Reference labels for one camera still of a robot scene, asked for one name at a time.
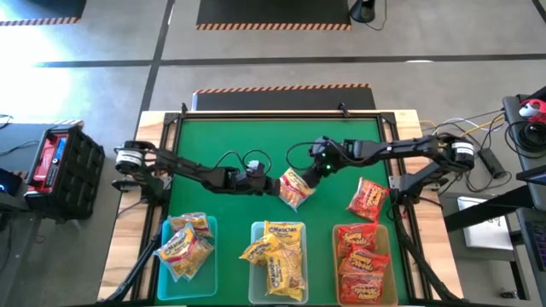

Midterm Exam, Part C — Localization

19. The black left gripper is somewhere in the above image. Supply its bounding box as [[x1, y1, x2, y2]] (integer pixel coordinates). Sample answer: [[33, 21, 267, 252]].
[[229, 168, 283, 199]]

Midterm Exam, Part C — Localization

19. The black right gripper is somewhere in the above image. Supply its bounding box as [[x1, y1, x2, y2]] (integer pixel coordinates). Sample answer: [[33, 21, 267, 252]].
[[298, 136, 349, 190]]

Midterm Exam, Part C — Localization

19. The white-labelled Maruchan noodle packet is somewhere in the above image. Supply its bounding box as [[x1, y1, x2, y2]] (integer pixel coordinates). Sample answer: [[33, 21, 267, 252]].
[[153, 223, 198, 274], [277, 166, 316, 212], [172, 236, 215, 282], [167, 211, 213, 239]]

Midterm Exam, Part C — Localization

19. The green felt table mat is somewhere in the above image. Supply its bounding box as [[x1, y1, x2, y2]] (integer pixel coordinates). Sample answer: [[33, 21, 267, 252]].
[[154, 118, 410, 306]]

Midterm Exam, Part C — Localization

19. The black hazard-striped floor mat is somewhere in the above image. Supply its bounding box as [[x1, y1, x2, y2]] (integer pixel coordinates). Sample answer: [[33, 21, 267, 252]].
[[0, 0, 88, 26], [195, 0, 353, 32], [0, 119, 85, 178], [191, 84, 377, 112]]

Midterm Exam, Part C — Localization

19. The clear plastic bin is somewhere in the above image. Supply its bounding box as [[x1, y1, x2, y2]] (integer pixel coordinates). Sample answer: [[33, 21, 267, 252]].
[[248, 220, 309, 304]]

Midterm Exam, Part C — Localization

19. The teal plastic bin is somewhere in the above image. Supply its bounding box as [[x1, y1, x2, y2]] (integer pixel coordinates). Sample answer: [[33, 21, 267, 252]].
[[156, 215, 218, 302]]

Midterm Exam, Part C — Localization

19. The orange plastic bin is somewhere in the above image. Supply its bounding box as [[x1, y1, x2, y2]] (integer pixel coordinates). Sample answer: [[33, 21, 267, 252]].
[[331, 223, 400, 307]]

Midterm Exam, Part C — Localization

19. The black stand base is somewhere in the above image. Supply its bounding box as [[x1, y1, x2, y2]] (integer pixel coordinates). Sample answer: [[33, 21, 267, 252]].
[[349, 0, 376, 23]]

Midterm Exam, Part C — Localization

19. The black desk beam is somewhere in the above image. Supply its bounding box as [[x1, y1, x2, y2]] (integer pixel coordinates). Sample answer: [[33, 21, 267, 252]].
[[443, 185, 538, 234]]

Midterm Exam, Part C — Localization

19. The black power strip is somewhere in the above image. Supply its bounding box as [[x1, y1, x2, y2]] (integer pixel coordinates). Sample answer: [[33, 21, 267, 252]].
[[476, 148, 508, 179]]

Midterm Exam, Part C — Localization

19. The white box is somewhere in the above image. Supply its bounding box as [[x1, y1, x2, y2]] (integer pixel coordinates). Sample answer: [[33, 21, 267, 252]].
[[456, 196, 515, 252]]

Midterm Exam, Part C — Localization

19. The black plastic crate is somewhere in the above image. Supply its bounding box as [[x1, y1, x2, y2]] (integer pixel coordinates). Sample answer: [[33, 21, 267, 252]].
[[24, 125, 107, 222]]

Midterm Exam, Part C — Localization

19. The dark side desk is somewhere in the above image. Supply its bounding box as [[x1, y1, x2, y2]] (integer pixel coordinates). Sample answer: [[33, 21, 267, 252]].
[[502, 94, 546, 171]]

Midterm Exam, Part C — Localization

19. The red box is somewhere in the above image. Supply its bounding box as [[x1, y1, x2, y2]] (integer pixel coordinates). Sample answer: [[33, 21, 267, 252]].
[[32, 132, 69, 182]]

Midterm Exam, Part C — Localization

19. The red and white object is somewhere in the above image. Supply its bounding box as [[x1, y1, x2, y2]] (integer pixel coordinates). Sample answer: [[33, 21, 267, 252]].
[[518, 97, 546, 125]]

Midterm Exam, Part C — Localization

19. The dark laptop keyboard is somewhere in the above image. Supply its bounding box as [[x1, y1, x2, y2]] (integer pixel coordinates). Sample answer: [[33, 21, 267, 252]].
[[523, 221, 546, 274]]

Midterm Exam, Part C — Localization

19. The blue-lit device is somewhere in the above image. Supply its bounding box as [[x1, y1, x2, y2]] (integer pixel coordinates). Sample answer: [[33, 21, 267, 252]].
[[0, 167, 23, 198]]

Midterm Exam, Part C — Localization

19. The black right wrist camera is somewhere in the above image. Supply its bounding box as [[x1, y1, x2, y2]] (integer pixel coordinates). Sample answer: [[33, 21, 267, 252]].
[[317, 151, 338, 176]]

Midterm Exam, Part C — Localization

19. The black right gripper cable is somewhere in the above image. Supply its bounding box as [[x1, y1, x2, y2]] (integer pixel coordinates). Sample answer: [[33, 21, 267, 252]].
[[285, 142, 319, 171]]

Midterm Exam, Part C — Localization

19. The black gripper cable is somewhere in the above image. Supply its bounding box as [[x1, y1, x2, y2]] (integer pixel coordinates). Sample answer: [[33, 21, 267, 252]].
[[285, 142, 319, 171], [215, 148, 273, 176]]

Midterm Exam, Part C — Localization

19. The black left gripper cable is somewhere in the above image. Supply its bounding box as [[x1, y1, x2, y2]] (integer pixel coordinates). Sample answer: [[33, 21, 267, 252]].
[[215, 148, 273, 176]]

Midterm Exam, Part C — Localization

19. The black table frame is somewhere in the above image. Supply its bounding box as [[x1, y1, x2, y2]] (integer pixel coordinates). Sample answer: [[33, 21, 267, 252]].
[[130, 101, 464, 306]]

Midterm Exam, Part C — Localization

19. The white cable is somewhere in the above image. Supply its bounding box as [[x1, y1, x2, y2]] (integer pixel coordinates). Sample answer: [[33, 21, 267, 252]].
[[434, 114, 483, 131]]

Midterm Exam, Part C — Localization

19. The black stand cable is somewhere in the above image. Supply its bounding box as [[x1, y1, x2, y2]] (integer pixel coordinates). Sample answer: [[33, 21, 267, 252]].
[[364, 0, 390, 32]]

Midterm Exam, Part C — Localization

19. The yellow cable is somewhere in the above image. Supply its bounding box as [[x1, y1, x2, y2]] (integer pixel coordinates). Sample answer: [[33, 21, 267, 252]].
[[420, 117, 507, 142]]

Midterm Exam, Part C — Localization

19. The coiled black cable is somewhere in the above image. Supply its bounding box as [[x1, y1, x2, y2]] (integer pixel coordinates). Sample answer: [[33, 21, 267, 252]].
[[504, 120, 546, 154]]

